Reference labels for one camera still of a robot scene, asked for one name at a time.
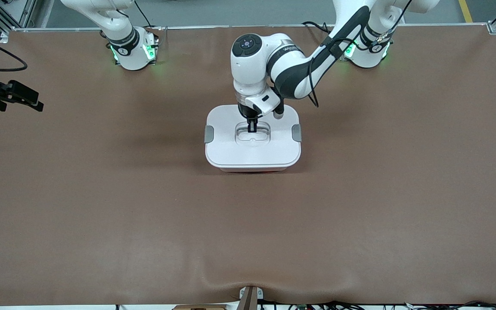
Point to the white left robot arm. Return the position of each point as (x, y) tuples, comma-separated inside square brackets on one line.
[(291, 73)]

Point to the white box lid grey clips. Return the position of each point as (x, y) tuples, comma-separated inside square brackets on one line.
[(252, 155)]

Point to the brown table mat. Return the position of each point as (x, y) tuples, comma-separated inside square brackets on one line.
[(248, 241)]

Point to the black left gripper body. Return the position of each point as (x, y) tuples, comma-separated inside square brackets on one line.
[(245, 113)]

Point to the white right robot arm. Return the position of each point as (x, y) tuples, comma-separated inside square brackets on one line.
[(129, 47)]

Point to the pink plastic box base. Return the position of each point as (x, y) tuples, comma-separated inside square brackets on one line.
[(252, 169)]

